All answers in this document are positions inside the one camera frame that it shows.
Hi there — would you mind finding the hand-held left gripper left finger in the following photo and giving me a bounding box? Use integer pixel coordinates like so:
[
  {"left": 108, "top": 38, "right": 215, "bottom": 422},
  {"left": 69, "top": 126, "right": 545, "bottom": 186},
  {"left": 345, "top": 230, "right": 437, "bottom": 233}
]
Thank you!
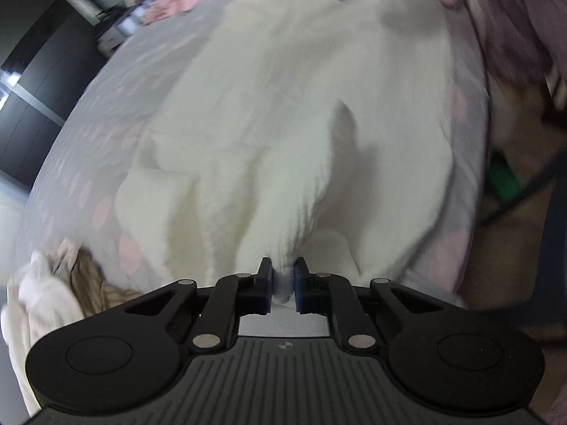
[{"left": 124, "top": 257, "right": 273, "bottom": 351}]

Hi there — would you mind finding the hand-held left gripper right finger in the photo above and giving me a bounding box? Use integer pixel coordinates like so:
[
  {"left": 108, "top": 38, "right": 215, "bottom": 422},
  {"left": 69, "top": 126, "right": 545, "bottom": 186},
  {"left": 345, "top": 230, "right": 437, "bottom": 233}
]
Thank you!
[{"left": 294, "top": 257, "right": 444, "bottom": 351}]

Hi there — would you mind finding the white muslin garment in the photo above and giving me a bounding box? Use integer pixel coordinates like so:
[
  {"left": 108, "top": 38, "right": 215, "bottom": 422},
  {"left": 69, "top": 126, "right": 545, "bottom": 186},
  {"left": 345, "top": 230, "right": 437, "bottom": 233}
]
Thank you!
[{"left": 114, "top": 0, "right": 459, "bottom": 306}]

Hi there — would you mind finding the brown striped cloth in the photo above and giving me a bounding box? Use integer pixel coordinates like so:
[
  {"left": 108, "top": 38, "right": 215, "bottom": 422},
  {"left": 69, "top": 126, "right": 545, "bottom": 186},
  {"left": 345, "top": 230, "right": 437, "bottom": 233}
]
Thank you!
[{"left": 71, "top": 248, "right": 143, "bottom": 318}]

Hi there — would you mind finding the crumpled white garment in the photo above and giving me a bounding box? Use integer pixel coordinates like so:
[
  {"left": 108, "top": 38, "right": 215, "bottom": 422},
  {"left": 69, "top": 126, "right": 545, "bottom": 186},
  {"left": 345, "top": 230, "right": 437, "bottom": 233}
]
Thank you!
[{"left": 0, "top": 239, "right": 85, "bottom": 417}]

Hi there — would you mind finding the green object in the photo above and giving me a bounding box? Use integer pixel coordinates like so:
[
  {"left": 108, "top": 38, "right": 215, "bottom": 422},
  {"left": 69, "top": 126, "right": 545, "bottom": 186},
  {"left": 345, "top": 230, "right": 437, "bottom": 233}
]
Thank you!
[{"left": 485, "top": 151, "right": 522, "bottom": 201}]

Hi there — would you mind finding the white nightstand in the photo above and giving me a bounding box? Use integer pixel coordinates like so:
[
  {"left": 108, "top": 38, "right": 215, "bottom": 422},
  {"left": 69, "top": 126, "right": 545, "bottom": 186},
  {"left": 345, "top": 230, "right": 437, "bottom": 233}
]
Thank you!
[{"left": 93, "top": 0, "right": 151, "bottom": 58}]

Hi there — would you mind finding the grey pink-dotted bed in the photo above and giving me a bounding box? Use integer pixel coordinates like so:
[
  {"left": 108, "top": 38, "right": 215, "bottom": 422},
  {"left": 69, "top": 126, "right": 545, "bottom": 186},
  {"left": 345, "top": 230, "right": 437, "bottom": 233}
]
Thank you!
[{"left": 20, "top": 0, "right": 492, "bottom": 302}]

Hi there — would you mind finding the black sliding wardrobe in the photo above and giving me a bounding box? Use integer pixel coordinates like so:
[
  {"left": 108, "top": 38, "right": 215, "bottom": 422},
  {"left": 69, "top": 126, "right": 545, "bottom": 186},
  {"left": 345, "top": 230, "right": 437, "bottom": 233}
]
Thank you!
[{"left": 0, "top": 0, "right": 117, "bottom": 178}]

